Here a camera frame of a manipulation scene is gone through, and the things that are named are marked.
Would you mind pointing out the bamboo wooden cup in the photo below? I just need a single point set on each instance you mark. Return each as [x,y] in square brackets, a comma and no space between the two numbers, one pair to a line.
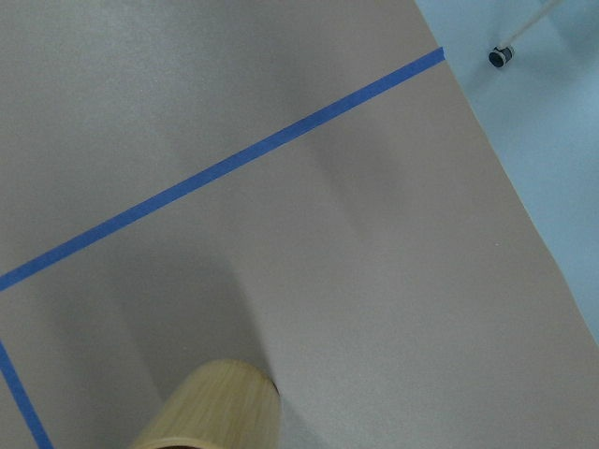
[225,403]

